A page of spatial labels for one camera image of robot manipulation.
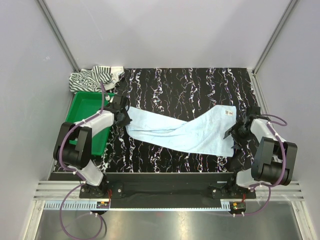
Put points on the right aluminium frame post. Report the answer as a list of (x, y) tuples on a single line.
[(278, 29)]

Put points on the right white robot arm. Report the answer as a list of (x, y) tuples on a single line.
[(274, 161)]

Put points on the left aluminium frame post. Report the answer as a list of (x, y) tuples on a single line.
[(58, 35)]

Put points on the light blue towel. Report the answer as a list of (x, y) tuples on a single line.
[(202, 135)]

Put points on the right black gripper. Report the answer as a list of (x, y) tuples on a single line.
[(239, 142)]

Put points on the aluminium frame post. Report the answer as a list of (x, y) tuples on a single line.
[(58, 35), (278, 29)]

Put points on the striped green white towel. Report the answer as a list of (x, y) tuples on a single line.
[(90, 80)]

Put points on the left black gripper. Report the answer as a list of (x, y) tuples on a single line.
[(126, 121)]

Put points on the white slotted cable duct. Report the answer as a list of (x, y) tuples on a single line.
[(118, 205)]

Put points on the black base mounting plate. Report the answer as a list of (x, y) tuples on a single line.
[(171, 187)]

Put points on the green plastic tray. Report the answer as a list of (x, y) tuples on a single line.
[(85, 105)]

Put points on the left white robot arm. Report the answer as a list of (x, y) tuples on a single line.
[(73, 147)]

